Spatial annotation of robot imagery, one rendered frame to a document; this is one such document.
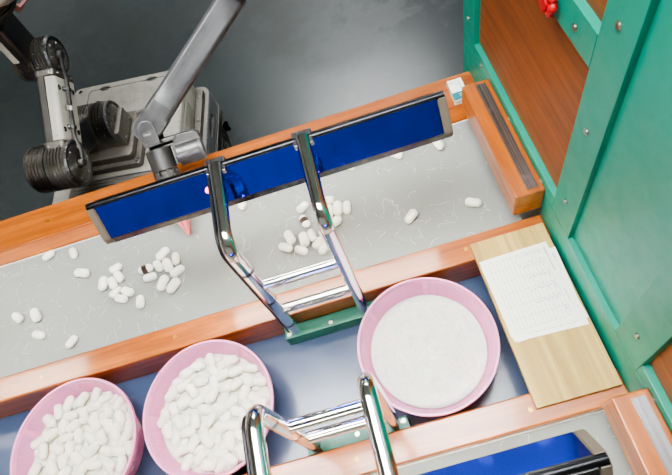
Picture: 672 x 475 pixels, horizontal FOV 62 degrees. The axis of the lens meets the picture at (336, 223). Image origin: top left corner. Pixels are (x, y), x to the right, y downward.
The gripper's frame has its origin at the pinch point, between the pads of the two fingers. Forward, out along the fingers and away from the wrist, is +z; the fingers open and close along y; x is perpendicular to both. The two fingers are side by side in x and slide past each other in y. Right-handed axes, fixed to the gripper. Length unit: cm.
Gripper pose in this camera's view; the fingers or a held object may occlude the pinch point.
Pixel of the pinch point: (187, 231)
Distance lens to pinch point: 133.1
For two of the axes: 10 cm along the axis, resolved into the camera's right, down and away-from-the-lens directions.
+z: 3.0, 9.4, 1.5
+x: 0.1, -1.6, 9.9
